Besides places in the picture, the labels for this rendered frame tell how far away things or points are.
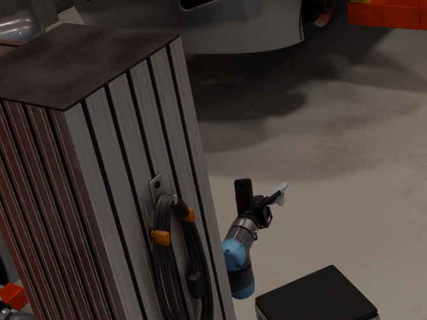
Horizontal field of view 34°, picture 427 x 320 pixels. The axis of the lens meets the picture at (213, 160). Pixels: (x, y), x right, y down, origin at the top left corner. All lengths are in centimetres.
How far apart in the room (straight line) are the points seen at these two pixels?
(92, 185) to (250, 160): 372
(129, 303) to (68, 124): 31
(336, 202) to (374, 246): 46
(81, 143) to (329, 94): 450
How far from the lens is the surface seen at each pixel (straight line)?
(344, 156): 457
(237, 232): 191
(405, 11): 497
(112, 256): 102
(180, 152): 110
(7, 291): 258
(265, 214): 204
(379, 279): 362
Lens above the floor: 239
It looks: 30 degrees down
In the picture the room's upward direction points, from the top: 11 degrees counter-clockwise
